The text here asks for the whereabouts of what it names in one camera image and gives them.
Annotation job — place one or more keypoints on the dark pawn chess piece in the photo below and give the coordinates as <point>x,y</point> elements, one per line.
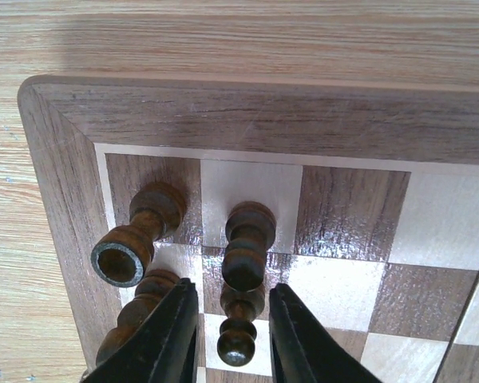
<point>250,231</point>

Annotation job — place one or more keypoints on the dark knight chess piece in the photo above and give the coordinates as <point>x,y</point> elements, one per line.
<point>148,294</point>

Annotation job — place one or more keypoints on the dark rook chess piece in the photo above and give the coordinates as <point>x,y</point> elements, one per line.
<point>122,256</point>

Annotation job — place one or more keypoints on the wooden chess board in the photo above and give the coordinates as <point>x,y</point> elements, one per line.
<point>375,194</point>

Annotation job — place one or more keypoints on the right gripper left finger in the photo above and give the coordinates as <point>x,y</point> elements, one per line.
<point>164,349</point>

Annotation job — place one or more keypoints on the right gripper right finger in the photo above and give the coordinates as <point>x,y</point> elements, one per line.
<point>301,349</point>

